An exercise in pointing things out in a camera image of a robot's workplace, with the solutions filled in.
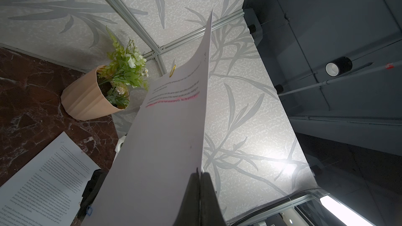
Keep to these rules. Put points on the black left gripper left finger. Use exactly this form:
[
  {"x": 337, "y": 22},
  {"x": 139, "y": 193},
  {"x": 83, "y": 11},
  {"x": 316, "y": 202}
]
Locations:
[{"x": 189, "y": 213}]

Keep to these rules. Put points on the green artificial plant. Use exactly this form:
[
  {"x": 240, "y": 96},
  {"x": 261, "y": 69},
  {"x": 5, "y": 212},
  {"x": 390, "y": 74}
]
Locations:
[{"x": 126, "y": 70}]

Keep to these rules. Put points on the gold paperclip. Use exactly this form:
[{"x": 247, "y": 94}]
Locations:
[{"x": 172, "y": 70}]

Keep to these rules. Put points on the white printed text document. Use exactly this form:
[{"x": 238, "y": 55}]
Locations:
[{"x": 48, "y": 190}]

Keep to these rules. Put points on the peach flower pot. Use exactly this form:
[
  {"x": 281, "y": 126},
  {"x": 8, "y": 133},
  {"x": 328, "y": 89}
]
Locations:
[{"x": 83, "y": 99}]

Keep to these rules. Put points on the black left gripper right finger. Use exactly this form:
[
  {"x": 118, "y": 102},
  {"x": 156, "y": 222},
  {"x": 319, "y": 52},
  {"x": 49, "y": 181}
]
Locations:
[{"x": 211, "y": 214}]

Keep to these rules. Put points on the aluminium cage frame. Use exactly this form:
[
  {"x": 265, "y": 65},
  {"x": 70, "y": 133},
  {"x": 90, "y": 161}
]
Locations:
[{"x": 165, "y": 25}]

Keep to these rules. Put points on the document with purple highlight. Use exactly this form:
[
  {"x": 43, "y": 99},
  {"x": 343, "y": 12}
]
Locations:
[{"x": 148, "y": 180}]

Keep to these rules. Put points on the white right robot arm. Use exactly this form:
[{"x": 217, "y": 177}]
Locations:
[{"x": 90, "y": 192}]

